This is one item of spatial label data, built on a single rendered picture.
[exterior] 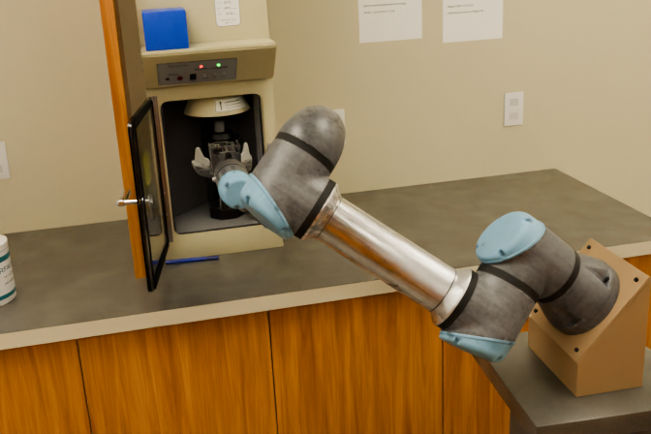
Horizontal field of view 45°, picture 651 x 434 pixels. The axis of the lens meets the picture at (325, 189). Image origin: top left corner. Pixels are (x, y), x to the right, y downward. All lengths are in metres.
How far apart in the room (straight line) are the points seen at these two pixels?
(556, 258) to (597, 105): 1.56
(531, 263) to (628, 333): 0.23
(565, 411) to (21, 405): 1.23
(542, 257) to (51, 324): 1.10
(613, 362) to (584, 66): 1.54
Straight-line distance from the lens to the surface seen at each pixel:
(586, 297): 1.46
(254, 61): 1.96
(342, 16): 2.52
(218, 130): 2.16
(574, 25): 2.83
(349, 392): 2.10
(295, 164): 1.31
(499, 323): 1.36
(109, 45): 1.92
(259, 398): 2.05
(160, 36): 1.90
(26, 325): 1.92
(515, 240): 1.37
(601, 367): 1.51
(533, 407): 1.47
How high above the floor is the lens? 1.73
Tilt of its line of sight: 17 degrees down
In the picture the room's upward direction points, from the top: 3 degrees counter-clockwise
